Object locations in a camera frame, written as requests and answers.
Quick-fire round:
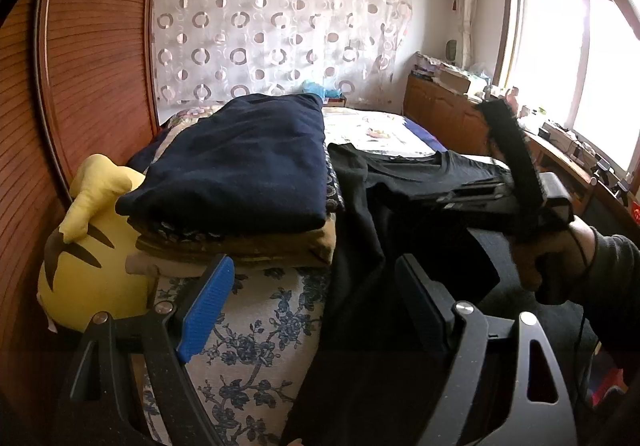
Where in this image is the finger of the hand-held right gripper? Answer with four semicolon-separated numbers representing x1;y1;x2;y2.
434;195;518;218
457;180;513;194

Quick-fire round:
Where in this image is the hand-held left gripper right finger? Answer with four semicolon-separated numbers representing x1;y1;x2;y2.
394;253;576;446

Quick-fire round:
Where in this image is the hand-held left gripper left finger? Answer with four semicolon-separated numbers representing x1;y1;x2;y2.
55;253;236;446

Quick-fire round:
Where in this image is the black t-shirt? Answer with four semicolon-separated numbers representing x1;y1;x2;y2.
280;142;516;446

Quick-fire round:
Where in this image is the person's right forearm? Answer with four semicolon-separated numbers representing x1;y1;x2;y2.
582;226;640;377

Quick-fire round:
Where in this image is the person's right hand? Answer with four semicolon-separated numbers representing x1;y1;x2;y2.
514;216;597;303

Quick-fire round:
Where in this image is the bed with floral sheet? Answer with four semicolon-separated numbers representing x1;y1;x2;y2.
125;99;451;446

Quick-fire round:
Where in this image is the long wooden cabinet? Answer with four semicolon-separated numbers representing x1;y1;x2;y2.
402;75;640;229

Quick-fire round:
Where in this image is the small black stand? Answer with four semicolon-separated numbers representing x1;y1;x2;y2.
591;157;615;187
612;173;633;207

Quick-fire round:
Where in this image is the pile of boxes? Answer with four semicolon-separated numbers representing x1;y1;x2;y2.
411;52;497;98

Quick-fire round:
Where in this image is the yellow plush toy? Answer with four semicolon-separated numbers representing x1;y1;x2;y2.
37;153;161;332

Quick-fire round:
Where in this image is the white window curtain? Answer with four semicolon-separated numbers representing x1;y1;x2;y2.
451;0;482;70

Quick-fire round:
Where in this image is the blue plastic bag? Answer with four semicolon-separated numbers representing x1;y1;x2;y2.
300;80;347;100

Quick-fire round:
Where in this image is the wooden headboard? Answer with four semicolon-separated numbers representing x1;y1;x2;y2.
0;0;166;377

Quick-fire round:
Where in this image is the circle-patterned lace curtain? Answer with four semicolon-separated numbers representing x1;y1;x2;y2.
150;0;416;114

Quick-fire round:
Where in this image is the window with wooden frame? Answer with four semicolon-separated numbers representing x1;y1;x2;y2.
492;0;640;167

